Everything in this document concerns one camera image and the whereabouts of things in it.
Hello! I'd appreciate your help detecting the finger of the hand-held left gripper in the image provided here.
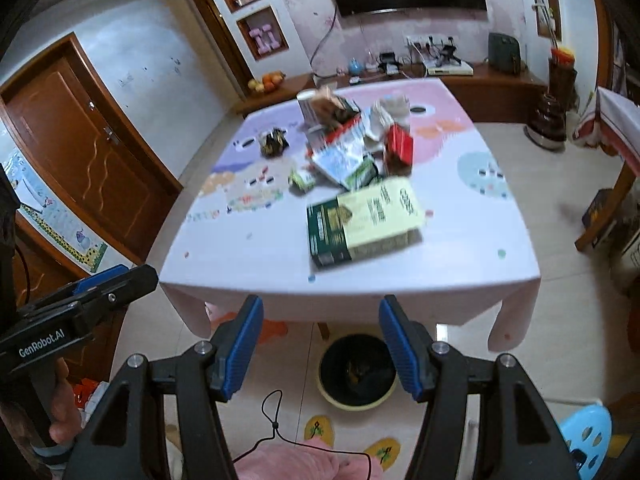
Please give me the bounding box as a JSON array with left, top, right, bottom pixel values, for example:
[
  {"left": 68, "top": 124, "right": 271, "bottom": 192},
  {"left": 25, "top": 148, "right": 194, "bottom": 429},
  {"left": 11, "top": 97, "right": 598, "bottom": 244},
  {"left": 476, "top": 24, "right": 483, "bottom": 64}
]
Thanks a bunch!
[
  {"left": 79, "top": 265, "right": 160, "bottom": 334},
  {"left": 19, "top": 263, "right": 131, "bottom": 319}
]

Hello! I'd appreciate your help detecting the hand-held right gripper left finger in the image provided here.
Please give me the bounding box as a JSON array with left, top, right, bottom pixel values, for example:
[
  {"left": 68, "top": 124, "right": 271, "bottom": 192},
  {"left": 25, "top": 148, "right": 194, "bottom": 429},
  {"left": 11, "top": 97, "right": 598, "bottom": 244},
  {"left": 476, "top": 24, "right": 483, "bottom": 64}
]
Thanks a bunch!
[{"left": 65, "top": 294, "right": 265, "bottom": 480}]

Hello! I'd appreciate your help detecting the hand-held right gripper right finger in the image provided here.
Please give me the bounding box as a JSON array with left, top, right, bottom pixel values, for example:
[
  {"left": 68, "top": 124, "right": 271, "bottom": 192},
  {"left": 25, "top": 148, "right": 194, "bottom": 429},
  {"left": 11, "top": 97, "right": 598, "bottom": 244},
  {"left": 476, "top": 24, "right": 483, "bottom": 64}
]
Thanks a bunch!
[{"left": 378, "top": 294, "right": 581, "bottom": 480}]

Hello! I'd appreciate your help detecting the yellow bin with black liner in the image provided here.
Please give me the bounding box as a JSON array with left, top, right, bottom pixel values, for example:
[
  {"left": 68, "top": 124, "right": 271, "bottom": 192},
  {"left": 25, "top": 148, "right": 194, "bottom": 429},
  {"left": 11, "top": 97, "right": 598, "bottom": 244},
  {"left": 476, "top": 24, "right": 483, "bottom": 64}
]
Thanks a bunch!
[{"left": 317, "top": 334, "right": 401, "bottom": 412}]

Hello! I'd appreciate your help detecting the yellow green cardboard box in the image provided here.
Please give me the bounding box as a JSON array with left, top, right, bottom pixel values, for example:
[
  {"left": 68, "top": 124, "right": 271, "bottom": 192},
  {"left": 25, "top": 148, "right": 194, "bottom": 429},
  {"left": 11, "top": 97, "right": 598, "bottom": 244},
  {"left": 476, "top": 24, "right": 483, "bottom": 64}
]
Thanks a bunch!
[{"left": 306, "top": 176, "right": 427, "bottom": 269}]

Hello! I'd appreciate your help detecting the small green wrapper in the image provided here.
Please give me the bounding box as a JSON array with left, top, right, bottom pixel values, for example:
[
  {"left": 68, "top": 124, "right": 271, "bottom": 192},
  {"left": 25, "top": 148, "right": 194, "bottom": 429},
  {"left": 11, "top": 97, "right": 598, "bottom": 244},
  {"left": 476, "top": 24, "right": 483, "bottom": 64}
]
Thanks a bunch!
[{"left": 288, "top": 168, "right": 316, "bottom": 194}]

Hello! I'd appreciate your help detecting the dark green small box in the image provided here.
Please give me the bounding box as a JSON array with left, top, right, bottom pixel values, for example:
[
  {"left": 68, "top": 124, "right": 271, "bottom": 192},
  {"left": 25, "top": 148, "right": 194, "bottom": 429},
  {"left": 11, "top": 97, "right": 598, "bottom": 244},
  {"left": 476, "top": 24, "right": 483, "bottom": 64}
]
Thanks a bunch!
[{"left": 349, "top": 157, "right": 382, "bottom": 192}]

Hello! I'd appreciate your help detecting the white blue foil packet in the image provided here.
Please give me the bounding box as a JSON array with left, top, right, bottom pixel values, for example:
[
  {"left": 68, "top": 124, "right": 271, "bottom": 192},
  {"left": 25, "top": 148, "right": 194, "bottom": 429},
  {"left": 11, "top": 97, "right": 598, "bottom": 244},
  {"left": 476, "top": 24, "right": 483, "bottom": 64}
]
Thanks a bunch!
[{"left": 311, "top": 144, "right": 370, "bottom": 187}]

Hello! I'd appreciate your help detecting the red cardboard box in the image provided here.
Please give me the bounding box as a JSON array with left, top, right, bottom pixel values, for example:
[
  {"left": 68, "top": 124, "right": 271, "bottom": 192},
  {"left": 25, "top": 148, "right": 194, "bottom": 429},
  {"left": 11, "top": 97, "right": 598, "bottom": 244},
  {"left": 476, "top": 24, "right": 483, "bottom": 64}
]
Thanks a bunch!
[{"left": 383, "top": 123, "right": 415, "bottom": 172}]

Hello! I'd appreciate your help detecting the dark gold wrapper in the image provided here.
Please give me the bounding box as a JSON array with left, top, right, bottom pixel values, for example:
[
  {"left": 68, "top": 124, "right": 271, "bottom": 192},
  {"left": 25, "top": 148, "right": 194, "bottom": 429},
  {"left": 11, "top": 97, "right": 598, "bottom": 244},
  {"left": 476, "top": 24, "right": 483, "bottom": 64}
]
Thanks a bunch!
[{"left": 258, "top": 128, "right": 290, "bottom": 157}]

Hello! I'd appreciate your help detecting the red white packet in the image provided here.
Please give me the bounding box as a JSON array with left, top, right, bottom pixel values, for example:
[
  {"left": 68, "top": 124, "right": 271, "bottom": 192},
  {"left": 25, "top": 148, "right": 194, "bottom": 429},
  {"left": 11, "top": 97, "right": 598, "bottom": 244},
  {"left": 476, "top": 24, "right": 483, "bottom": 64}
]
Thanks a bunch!
[{"left": 324, "top": 115, "right": 364, "bottom": 145}]

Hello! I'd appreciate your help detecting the beige cloth bowl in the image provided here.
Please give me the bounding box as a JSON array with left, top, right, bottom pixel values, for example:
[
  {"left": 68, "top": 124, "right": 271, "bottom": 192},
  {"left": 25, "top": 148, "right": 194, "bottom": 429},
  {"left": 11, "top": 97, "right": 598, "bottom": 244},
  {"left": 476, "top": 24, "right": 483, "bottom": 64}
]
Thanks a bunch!
[{"left": 375, "top": 97, "right": 412, "bottom": 132}]

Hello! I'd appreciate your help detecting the checked paper cup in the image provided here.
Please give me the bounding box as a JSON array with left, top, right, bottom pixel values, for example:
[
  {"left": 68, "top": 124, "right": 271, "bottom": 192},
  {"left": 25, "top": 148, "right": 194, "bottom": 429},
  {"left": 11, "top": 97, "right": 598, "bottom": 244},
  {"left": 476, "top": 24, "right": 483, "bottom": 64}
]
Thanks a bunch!
[{"left": 296, "top": 90, "right": 321, "bottom": 124}]

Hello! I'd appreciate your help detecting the brown paper packet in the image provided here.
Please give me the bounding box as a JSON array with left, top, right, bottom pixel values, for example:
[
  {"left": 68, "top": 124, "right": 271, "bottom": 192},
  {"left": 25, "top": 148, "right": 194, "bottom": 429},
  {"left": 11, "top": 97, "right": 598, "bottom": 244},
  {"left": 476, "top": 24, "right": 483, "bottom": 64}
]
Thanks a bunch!
[{"left": 312, "top": 87, "right": 352, "bottom": 127}]

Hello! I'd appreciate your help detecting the person's left hand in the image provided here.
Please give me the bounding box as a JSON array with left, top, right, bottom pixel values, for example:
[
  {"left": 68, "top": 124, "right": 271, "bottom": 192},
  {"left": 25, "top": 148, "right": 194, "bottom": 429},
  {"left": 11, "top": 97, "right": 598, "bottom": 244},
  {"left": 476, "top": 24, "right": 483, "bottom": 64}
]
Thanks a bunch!
[{"left": 49, "top": 359, "right": 85, "bottom": 446}]

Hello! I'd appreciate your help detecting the orange plastic stool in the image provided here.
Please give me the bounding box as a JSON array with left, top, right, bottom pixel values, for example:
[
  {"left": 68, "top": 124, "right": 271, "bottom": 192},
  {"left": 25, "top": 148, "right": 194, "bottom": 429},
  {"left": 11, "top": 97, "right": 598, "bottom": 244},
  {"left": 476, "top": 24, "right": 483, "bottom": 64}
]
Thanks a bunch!
[{"left": 206, "top": 304, "right": 289, "bottom": 347}]

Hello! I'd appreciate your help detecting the red packaging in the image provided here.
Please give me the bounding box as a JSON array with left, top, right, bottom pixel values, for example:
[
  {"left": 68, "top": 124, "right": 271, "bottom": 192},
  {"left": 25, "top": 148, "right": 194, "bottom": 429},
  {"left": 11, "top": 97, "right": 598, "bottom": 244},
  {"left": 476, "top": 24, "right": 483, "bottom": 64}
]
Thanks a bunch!
[{"left": 74, "top": 379, "right": 102, "bottom": 407}]

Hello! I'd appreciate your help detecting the yellow slipper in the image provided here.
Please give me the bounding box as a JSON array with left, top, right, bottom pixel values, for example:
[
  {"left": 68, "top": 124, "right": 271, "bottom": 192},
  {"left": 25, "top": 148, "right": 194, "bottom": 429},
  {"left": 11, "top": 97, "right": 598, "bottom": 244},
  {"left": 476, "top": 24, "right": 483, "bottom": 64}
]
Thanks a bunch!
[
  {"left": 304, "top": 414, "right": 335, "bottom": 447},
  {"left": 363, "top": 437, "right": 402, "bottom": 464}
]

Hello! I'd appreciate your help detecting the person's left leg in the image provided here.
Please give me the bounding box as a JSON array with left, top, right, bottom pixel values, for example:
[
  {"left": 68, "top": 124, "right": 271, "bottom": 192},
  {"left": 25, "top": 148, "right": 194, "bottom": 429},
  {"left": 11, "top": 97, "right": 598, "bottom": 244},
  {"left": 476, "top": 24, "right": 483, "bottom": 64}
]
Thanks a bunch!
[{"left": 234, "top": 441, "right": 343, "bottom": 480}]

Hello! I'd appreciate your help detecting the person's leg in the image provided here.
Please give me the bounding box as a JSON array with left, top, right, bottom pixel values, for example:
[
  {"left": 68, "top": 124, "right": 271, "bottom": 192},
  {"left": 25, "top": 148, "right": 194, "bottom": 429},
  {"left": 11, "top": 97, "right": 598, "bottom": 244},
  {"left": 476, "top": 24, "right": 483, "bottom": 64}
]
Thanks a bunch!
[
  {"left": 234, "top": 441, "right": 343, "bottom": 480},
  {"left": 339, "top": 452, "right": 384, "bottom": 480}
]

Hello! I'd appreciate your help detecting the brown wooden door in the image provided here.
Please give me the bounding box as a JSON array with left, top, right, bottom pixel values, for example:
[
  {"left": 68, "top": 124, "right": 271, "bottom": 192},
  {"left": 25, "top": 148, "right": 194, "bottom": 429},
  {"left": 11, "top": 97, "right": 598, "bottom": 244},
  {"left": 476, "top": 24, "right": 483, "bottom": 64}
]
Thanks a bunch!
[{"left": 0, "top": 32, "right": 184, "bottom": 262}]

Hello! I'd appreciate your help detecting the person's right leg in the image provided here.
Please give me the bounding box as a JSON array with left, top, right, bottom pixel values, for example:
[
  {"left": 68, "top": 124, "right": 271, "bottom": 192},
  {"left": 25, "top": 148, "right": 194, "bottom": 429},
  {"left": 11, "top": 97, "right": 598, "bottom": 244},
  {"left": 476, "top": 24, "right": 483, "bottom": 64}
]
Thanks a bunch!
[{"left": 339, "top": 452, "right": 384, "bottom": 480}]

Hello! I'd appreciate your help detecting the printed cartoon tablecloth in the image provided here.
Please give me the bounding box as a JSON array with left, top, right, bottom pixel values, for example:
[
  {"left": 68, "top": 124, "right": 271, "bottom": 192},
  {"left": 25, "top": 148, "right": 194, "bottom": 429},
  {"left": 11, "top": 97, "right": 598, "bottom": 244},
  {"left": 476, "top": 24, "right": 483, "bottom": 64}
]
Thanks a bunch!
[{"left": 159, "top": 77, "right": 542, "bottom": 353}]

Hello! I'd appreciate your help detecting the blue plastic stool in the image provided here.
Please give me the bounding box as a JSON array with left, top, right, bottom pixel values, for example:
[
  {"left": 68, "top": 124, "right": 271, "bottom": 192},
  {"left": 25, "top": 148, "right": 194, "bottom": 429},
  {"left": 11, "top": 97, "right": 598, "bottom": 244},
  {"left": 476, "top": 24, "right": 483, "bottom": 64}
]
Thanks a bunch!
[{"left": 557, "top": 403, "right": 614, "bottom": 480}]

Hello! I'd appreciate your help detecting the fruit basket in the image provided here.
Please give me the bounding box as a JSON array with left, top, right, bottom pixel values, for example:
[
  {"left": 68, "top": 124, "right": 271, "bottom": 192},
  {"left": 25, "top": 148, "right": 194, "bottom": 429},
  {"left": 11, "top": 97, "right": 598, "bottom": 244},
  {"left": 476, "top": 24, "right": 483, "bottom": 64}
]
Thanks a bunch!
[{"left": 248, "top": 72, "right": 286, "bottom": 94}]

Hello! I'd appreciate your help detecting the wooden side table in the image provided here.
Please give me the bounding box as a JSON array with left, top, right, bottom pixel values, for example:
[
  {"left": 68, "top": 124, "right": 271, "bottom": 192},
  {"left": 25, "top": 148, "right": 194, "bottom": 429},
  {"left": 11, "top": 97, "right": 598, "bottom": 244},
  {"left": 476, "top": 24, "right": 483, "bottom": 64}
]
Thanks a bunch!
[{"left": 574, "top": 152, "right": 640, "bottom": 253}]

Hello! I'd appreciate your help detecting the brown ceramic jar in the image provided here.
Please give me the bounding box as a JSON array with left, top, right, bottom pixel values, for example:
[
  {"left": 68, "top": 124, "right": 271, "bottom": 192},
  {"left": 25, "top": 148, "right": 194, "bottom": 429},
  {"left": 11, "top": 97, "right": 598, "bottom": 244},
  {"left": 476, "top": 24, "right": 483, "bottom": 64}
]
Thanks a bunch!
[{"left": 525, "top": 92, "right": 567, "bottom": 152}]

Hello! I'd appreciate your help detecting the wooden television cabinet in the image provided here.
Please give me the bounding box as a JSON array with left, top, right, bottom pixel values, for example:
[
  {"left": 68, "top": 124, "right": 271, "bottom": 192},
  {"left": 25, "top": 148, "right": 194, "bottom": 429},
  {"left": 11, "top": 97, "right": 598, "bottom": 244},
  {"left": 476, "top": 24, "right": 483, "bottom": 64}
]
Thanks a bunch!
[{"left": 235, "top": 61, "right": 549, "bottom": 124}]

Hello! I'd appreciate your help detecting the white set-top box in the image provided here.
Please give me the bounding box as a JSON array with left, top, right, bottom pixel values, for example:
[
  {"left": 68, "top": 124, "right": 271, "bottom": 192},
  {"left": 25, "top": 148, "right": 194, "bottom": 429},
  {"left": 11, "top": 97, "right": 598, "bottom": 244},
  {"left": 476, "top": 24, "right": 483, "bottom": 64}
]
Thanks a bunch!
[{"left": 425, "top": 59, "right": 475, "bottom": 77}]

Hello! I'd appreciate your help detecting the white power strip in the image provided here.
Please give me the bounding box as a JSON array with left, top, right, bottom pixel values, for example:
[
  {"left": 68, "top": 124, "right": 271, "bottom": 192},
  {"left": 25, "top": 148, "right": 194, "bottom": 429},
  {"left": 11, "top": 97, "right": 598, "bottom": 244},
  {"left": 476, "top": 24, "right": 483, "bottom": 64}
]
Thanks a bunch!
[{"left": 404, "top": 34, "right": 459, "bottom": 49}]

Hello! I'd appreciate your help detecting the dark green appliance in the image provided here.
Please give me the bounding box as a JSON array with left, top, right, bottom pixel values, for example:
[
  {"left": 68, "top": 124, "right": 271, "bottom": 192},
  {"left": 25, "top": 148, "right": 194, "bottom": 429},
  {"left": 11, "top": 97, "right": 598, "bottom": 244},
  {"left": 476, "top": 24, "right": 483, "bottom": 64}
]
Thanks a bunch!
[{"left": 487, "top": 32, "right": 524, "bottom": 72}]

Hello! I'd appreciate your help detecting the red white tablecloth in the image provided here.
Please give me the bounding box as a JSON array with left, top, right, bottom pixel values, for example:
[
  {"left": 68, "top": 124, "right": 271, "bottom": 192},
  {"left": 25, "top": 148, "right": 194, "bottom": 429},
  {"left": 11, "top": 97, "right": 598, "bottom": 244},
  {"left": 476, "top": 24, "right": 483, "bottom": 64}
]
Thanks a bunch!
[{"left": 571, "top": 86, "right": 640, "bottom": 177}]

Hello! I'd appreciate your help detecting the dark tall holder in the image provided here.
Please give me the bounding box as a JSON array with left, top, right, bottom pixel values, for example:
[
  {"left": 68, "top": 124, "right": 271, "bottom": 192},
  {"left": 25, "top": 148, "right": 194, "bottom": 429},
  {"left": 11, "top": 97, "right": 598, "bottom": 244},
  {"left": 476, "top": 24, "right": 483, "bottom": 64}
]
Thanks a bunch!
[{"left": 549, "top": 46, "right": 579, "bottom": 107}]

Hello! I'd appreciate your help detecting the wall poster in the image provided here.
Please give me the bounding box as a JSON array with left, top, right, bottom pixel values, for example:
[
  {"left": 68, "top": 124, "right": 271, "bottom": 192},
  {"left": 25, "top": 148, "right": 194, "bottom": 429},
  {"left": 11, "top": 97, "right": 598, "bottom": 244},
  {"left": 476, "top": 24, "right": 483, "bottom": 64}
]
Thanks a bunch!
[{"left": 0, "top": 149, "right": 109, "bottom": 274}]

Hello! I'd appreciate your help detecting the thin black cord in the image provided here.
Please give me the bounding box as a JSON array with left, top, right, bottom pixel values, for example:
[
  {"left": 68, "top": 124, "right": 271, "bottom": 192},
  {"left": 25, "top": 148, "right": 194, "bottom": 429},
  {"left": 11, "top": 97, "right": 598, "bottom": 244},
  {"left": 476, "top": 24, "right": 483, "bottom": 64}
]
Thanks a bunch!
[{"left": 232, "top": 390, "right": 374, "bottom": 480}]

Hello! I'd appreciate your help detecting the black television cable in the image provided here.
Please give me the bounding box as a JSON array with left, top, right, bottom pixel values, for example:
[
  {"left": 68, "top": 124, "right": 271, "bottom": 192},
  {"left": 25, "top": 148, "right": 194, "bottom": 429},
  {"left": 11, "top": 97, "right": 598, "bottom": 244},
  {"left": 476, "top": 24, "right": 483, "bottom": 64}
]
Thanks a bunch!
[{"left": 309, "top": 4, "right": 337, "bottom": 77}]

